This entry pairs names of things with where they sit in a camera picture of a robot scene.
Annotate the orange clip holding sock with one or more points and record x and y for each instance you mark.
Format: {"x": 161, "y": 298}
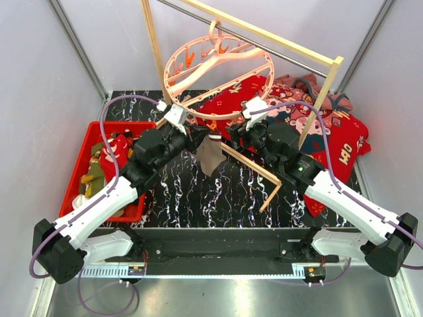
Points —
{"x": 212, "y": 126}

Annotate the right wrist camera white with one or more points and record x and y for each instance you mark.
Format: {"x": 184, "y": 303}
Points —
{"x": 255, "y": 111}

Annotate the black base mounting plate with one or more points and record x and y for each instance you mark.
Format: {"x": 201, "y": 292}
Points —
{"x": 288, "y": 245}

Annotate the olive green striped sock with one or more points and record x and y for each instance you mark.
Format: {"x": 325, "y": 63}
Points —
{"x": 93, "y": 181}

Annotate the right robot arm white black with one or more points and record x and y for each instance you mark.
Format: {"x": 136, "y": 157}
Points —
{"x": 384, "y": 239}

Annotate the beige sock maroon striped cuff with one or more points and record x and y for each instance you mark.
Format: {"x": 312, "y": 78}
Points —
{"x": 215, "y": 158}

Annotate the white sock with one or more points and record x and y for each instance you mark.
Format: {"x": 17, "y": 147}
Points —
{"x": 78, "y": 201}

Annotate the black argyle sock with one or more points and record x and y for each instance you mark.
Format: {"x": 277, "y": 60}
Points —
{"x": 130, "y": 140}

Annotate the metal rack rod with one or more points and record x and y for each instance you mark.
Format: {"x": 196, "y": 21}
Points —
{"x": 238, "y": 33}

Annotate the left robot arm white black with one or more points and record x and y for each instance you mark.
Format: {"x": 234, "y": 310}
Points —
{"x": 65, "y": 246}

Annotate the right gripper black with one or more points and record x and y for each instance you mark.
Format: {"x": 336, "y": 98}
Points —
{"x": 234, "y": 131}

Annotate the pink grey garment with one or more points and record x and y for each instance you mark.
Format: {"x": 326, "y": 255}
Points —
{"x": 308, "y": 84}

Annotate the pink round clip hanger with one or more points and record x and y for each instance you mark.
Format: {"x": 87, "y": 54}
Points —
{"x": 215, "y": 76}

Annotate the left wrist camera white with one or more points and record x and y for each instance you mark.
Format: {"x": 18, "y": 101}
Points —
{"x": 174, "y": 114}

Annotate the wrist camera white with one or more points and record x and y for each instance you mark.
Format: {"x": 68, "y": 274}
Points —
{"x": 174, "y": 114}
{"x": 255, "y": 111}

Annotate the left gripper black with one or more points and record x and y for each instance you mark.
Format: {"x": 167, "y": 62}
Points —
{"x": 196, "y": 135}

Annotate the wooden clothes rack frame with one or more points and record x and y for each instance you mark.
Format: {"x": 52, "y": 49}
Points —
{"x": 211, "y": 150}

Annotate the red plastic bin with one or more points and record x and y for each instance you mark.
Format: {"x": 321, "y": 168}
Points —
{"x": 113, "y": 131}

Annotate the red cartoon patterned blanket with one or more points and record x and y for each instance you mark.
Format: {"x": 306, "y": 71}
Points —
{"x": 337, "y": 140}

